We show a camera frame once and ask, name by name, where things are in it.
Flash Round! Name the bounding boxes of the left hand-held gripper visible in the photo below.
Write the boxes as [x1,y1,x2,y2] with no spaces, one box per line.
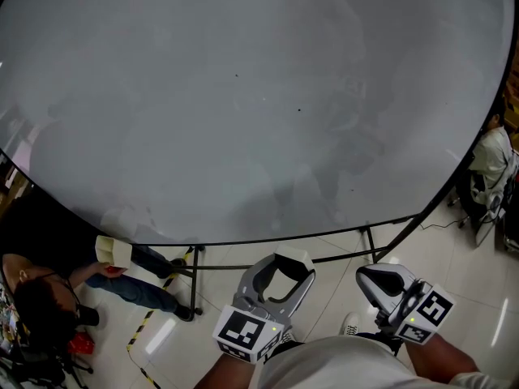
[212,254,315,365]

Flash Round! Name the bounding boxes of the black office chair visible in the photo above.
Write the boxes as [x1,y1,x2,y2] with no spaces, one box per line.
[448,168,508,246]

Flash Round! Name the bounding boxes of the large white whiteboard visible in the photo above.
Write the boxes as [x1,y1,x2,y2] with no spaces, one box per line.
[0,0,519,246]

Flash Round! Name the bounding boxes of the yellow black striped boxes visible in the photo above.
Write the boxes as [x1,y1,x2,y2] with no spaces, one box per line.
[502,75,519,129]

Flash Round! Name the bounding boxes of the person's right white shoe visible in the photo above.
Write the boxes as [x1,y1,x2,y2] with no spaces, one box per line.
[339,312,362,336]

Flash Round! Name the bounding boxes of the red packet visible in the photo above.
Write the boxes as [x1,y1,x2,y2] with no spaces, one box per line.
[66,330,95,356]

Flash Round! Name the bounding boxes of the cream marker holder box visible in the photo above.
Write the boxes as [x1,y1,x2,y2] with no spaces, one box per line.
[95,235,133,267]

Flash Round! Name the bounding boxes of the person's left forearm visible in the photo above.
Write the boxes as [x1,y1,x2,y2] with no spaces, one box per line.
[194,350,264,389]

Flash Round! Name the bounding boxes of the yellow black striped floor tape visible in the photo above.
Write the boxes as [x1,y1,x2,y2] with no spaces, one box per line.
[127,246,195,389]

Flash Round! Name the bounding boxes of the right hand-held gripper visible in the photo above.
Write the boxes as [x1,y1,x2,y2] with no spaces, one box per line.
[355,263,454,344]

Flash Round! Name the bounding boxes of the person's white shirt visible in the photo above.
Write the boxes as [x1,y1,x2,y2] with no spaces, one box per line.
[259,336,519,389]

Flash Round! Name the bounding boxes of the white and black whiteboard eraser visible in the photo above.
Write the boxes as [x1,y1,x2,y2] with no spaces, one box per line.
[274,244,316,304]

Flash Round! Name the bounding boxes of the person's right forearm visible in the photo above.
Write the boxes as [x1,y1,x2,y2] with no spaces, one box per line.
[405,332,479,384]

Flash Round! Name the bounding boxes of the white jacket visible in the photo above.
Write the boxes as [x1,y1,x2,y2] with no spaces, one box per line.
[470,113,519,202]

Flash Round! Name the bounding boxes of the black floor cable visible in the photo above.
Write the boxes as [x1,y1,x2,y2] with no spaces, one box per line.
[419,216,467,230]

